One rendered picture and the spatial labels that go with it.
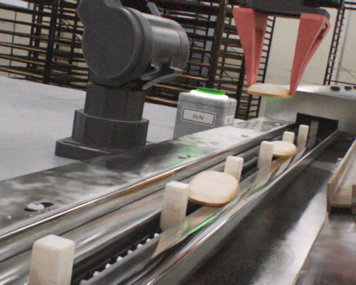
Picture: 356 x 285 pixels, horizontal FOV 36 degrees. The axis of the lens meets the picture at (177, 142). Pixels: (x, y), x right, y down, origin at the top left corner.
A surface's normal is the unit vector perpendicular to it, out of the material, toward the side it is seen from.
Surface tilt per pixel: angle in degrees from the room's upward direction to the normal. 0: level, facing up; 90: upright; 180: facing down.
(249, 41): 111
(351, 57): 90
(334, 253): 10
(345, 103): 90
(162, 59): 105
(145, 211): 0
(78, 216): 90
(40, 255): 90
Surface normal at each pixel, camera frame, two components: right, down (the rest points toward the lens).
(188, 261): 0.92, 0.20
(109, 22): -0.55, 0.05
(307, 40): -0.38, 0.44
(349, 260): 0.00, -1.00
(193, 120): -0.36, 0.10
